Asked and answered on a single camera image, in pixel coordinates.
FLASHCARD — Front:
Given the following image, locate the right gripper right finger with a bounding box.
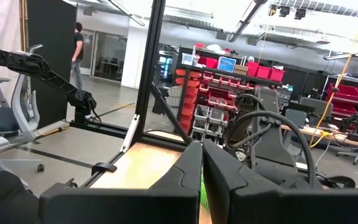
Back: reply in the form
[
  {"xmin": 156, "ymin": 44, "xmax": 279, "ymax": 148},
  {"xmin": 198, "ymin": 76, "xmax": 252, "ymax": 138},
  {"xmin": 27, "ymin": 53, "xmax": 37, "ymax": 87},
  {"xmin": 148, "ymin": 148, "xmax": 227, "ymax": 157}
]
[{"xmin": 202, "ymin": 139, "xmax": 358, "ymax": 224}]

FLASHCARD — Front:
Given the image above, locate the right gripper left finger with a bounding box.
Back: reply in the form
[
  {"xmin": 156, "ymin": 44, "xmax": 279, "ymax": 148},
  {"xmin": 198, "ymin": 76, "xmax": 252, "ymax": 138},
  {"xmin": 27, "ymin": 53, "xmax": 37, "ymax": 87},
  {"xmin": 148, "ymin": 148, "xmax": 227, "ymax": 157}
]
[{"xmin": 39, "ymin": 139, "xmax": 203, "ymax": 224}]

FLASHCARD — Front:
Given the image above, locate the wooden workbench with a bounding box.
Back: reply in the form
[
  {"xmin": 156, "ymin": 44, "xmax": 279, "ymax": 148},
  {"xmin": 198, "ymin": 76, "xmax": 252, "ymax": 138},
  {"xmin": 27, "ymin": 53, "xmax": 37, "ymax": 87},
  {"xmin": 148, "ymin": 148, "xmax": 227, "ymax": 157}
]
[{"xmin": 280, "ymin": 124, "xmax": 358, "ymax": 152}]

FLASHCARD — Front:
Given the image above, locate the shelf rack with red bins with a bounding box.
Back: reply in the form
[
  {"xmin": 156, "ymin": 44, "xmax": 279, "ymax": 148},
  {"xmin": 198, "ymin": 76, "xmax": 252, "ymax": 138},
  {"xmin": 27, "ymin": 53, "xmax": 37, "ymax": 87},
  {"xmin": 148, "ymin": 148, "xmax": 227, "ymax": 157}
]
[{"xmin": 166, "ymin": 43, "xmax": 287, "ymax": 144}]

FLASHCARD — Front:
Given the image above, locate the grey office chair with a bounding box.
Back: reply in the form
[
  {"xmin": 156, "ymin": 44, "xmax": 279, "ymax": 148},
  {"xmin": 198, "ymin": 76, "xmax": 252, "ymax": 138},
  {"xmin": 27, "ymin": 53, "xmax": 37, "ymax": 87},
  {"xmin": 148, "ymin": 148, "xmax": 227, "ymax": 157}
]
[{"xmin": 0, "ymin": 44, "xmax": 45, "ymax": 174}]

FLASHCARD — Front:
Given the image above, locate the black wheeled partition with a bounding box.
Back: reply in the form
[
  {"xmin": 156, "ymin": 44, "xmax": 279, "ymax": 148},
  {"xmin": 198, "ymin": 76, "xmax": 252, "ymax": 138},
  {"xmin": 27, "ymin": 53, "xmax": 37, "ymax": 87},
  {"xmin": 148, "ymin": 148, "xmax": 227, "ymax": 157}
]
[{"xmin": 25, "ymin": 0, "xmax": 78, "ymax": 130}]

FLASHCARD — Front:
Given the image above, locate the black frame clamp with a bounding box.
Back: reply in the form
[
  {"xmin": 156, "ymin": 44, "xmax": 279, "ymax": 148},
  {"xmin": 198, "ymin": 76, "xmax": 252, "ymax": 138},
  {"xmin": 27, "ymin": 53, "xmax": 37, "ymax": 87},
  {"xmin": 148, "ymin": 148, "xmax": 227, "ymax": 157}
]
[{"xmin": 91, "ymin": 161, "xmax": 117, "ymax": 177}]

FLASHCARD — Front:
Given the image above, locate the silver aluminium bracket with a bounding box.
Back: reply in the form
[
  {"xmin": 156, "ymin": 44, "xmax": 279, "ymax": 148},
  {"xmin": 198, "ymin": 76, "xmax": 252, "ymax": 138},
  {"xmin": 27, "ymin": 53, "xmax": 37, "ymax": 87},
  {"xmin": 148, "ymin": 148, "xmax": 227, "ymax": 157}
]
[{"xmin": 119, "ymin": 114, "xmax": 141, "ymax": 153}]

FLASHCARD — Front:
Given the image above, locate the black aluminium table frame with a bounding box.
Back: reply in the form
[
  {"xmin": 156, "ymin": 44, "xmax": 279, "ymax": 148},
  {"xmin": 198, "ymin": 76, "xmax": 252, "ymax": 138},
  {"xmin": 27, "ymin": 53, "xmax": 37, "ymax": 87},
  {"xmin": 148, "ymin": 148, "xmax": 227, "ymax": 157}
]
[{"xmin": 68, "ymin": 0, "xmax": 270, "ymax": 189}]

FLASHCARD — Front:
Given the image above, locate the yellow cable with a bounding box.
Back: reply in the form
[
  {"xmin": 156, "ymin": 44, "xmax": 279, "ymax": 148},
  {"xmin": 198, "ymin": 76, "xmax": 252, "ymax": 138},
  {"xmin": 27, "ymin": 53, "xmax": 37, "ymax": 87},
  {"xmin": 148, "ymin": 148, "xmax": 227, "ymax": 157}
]
[{"xmin": 308, "ymin": 0, "xmax": 358, "ymax": 149}]

